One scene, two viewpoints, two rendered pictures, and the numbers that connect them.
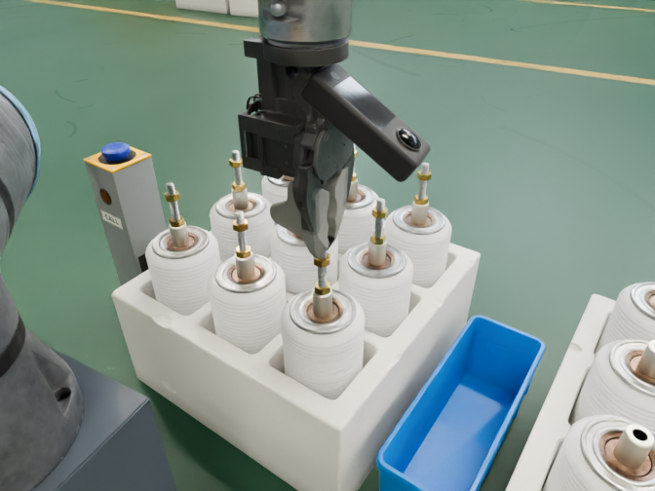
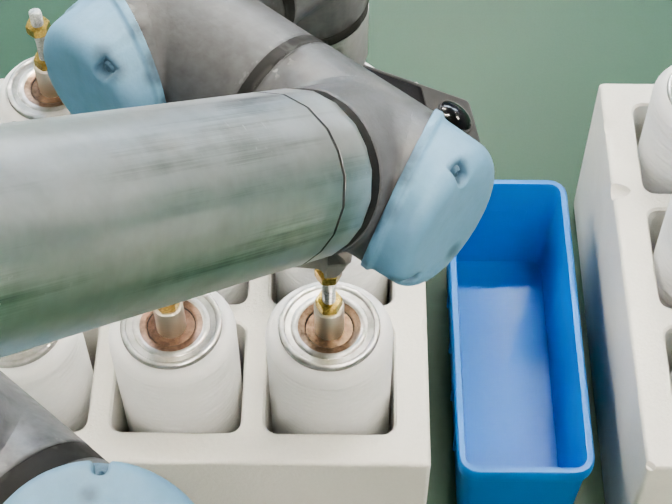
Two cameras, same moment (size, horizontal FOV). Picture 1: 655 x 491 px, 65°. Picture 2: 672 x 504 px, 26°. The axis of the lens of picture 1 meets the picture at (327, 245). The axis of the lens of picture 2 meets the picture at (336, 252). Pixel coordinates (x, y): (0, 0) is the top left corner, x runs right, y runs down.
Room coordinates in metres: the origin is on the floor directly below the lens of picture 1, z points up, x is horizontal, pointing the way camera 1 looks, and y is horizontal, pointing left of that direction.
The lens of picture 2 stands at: (-0.05, 0.33, 1.16)
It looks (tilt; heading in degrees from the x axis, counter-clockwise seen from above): 54 degrees down; 325
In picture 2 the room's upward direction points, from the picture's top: straight up
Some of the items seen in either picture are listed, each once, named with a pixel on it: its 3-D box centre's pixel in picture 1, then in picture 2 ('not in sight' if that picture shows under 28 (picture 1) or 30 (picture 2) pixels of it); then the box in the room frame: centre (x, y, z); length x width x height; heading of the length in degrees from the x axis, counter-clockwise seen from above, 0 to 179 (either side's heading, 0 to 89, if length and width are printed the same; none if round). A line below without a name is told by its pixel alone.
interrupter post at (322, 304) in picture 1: (323, 301); (329, 317); (0.44, 0.01, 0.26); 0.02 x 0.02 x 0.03
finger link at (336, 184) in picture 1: (315, 203); not in sight; (0.46, 0.01, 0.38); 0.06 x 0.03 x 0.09; 61
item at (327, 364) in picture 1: (323, 365); (330, 389); (0.44, 0.01, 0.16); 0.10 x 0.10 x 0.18
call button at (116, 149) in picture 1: (116, 153); not in sight; (0.71, 0.31, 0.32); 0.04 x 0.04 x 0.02
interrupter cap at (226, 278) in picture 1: (246, 273); (171, 325); (0.51, 0.10, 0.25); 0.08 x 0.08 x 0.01
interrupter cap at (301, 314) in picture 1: (323, 310); (329, 327); (0.44, 0.01, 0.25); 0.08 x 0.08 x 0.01
